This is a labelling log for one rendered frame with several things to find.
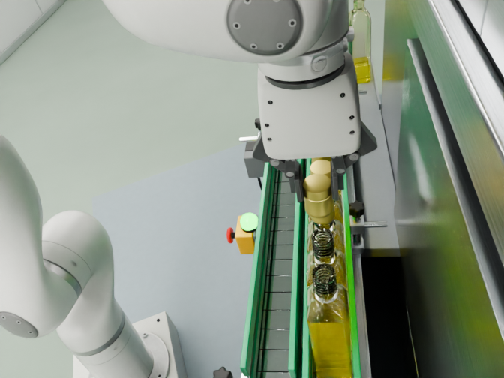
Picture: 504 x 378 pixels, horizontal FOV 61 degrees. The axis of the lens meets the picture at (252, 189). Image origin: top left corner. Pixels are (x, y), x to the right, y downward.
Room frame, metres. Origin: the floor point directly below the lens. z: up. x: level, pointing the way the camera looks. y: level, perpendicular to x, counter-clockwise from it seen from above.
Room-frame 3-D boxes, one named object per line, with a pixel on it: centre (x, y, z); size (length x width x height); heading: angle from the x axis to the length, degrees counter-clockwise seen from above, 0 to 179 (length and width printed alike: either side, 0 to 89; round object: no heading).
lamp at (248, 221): (0.69, 0.03, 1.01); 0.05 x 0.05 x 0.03
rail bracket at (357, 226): (0.50, -0.20, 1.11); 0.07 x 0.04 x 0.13; 74
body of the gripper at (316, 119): (0.35, -0.08, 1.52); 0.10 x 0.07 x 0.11; 74
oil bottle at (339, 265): (0.35, -0.08, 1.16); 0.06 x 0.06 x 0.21; 74
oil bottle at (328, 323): (0.30, -0.06, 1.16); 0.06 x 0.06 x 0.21; 75
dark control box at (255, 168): (0.96, -0.05, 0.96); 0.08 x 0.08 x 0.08; 74
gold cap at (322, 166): (0.46, -0.11, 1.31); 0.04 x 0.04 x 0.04
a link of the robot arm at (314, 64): (0.35, -0.08, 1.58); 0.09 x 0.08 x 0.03; 74
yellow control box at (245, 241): (0.69, 0.03, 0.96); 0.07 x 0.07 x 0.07; 74
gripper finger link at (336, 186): (0.35, -0.11, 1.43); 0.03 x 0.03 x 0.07; 74
